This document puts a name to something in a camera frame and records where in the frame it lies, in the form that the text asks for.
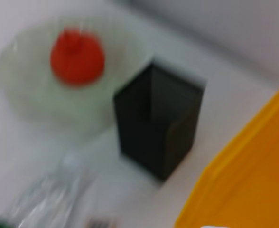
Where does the red-orange knitted orange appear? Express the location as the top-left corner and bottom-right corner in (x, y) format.
(49, 27), (106, 87)

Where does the beige eraser with barcode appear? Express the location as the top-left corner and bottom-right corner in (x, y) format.
(87, 218), (116, 228)

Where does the clear green-label water bottle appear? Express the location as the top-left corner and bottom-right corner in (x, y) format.
(0, 152), (93, 228)

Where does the black mesh pen holder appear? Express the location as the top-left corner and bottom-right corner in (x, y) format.
(113, 59), (206, 183)

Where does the pale green glass fruit plate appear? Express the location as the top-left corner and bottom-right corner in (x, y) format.
(0, 18), (154, 141)

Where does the yellow plastic bin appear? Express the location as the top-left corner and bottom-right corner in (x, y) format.
(174, 77), (279, 228)

